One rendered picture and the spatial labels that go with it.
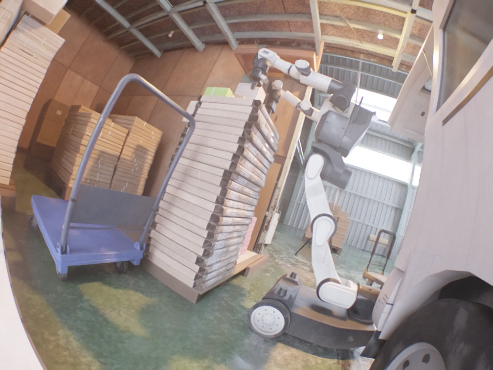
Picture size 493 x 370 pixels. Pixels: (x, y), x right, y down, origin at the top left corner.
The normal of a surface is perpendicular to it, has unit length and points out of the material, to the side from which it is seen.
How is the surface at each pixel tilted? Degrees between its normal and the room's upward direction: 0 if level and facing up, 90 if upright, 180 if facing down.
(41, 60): 88
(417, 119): 167
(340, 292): 90
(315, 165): 90
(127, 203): 99
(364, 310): 90
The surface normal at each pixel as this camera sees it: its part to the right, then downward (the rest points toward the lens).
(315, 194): -0.22, 0.22
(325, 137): -0.52, 0.35
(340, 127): -0.40, 0.02
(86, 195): 0.83, 0.42
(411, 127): -0.39, 0.88
